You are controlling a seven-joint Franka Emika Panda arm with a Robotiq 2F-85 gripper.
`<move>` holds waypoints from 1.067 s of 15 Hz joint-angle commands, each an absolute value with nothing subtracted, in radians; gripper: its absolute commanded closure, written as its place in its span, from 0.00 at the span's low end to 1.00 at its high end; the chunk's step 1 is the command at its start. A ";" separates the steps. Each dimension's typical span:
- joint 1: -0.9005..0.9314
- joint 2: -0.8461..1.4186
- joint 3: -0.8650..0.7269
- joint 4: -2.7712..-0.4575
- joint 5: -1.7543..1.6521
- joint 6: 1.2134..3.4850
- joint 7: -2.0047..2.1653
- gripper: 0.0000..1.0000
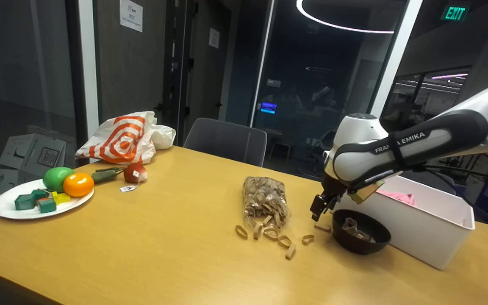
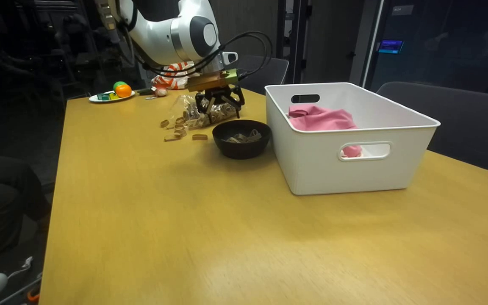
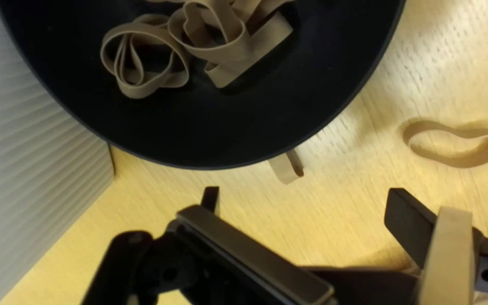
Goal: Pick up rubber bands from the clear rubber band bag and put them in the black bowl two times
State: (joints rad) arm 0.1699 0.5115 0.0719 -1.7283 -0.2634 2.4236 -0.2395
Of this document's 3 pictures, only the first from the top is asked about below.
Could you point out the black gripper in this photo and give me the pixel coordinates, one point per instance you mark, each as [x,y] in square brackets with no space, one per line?
[329,195]

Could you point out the tan rubber band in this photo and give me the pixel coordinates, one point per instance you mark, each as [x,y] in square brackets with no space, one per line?
[290,254]
[237,230]
[280,239]
[264,232]
[256,230]
[322,229]
[303,239]

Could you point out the clear rubber band bag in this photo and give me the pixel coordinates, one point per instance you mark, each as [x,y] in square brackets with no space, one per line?
[263,197]

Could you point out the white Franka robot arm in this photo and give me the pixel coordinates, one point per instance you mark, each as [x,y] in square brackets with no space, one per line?
[464,127]

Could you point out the black bowl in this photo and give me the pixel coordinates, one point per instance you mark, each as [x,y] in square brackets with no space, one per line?
[363,247]

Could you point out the white orange plastic bag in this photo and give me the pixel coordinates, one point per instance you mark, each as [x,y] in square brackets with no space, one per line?
[122,137]

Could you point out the white plastic bin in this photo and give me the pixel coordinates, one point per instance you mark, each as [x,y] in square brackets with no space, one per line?
[424,237]

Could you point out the blue lit screen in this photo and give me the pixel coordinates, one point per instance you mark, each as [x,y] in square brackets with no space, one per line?
[268,107]

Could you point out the grey office chair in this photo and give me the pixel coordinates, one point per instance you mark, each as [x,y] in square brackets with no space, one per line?
[227,141]

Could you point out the thin white window mullion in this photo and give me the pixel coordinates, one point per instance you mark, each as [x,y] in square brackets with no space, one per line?
[263,56]

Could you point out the red toy fruit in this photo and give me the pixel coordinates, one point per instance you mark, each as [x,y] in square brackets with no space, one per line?
[132,173]

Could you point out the small white scrap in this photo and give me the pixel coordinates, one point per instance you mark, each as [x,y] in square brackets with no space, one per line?
[127,188]

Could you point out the small paper door sign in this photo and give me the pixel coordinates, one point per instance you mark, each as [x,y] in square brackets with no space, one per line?
[214,37]

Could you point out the green toy cucumber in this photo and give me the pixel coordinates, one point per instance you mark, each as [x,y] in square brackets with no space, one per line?
[103,175]

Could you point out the green exit sign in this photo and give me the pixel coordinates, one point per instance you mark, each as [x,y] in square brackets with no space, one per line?
[454,12]

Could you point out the orange toy fruit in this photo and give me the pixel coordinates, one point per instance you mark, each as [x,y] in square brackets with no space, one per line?
[78,185]

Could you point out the yellow toy block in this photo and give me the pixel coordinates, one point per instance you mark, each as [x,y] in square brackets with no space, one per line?
[59,198]

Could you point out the green toy ball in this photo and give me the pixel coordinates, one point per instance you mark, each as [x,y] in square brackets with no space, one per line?
[54,178]

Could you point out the green toy block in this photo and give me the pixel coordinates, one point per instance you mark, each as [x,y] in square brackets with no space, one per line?
[24,202]
[39,193]
[46,205]

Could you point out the white plate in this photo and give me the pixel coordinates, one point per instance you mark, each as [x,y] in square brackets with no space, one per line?
[7,207]

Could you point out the white window frame post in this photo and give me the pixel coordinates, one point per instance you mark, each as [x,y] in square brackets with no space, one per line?
[390,68]

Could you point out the white paper wall sign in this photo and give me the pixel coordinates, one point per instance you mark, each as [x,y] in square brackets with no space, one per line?
[131,15]

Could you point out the wide white wall pillar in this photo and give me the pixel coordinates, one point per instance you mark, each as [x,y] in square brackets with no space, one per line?
[87,68]

